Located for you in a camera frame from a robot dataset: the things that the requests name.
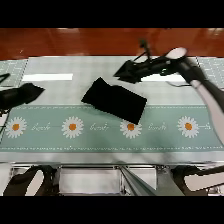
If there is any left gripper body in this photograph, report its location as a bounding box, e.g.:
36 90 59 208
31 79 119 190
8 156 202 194
11 82 46 106

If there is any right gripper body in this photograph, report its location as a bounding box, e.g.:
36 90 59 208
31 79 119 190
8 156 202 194
113 59 148 85

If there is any black garment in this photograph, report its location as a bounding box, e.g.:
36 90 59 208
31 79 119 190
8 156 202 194
80 77 148 126

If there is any silver frame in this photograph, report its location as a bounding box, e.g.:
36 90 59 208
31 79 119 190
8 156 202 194
0 161 224 197

